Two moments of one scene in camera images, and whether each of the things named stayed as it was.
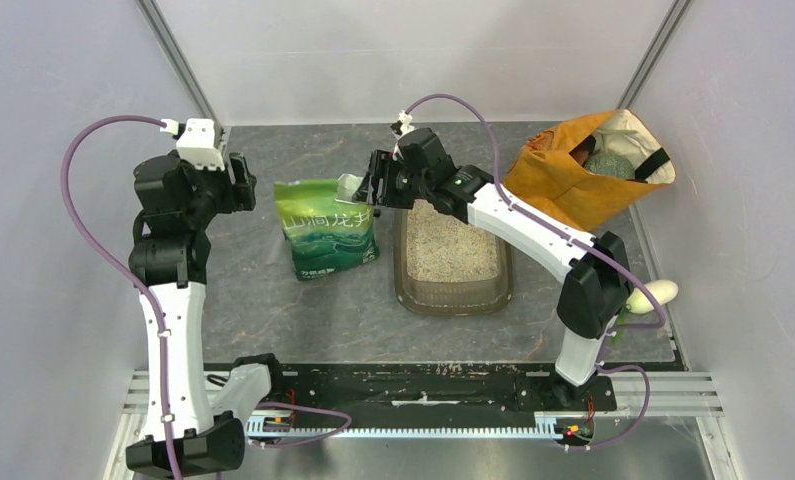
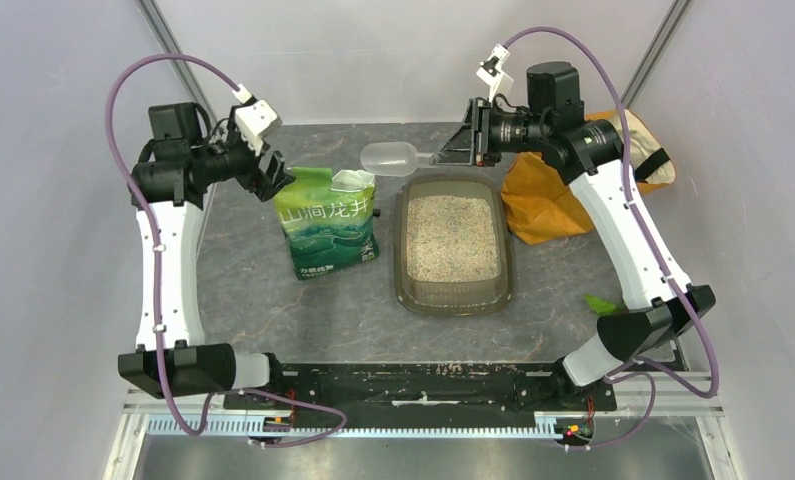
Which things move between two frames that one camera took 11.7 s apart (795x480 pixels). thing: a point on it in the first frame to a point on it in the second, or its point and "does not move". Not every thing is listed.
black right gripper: [382, 165] to [472, 143]
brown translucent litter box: [444, 265] does not move
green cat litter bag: [325, 228] does not move
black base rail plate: [369, 388] does not move
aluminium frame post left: [158, 23] does not move
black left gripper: [240, 195] to [274, 179]
